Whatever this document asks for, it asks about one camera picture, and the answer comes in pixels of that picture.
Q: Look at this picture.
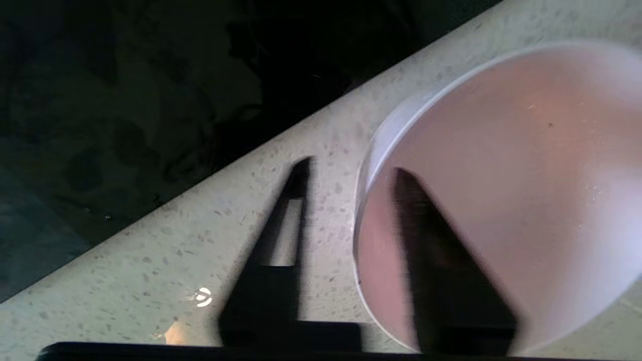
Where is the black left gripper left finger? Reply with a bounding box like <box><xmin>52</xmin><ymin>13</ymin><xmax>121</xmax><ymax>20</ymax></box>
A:
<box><xmin>219</xmin><ymin>157</ymin><xmax>312</xmax><ymax>347</ymax></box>

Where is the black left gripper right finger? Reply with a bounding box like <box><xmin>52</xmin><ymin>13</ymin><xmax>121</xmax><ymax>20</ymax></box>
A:
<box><xmin>393</xmin><ymin>168</ymin><xmax>518</xmax><ymax>355</ymax></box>

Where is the black glass cooktop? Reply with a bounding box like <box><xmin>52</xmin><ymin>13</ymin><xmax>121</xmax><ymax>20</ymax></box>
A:
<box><xmin>0</xmin><ymin>0</ymin><xmax>502</xmax><ymax>304</ymax></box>

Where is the pink plastic bowl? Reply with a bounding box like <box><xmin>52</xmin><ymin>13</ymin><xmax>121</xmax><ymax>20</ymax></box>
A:
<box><xmin>352</xmin><ymin>40</ymin><xmax>642</xmax><ymax>354</ymax></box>

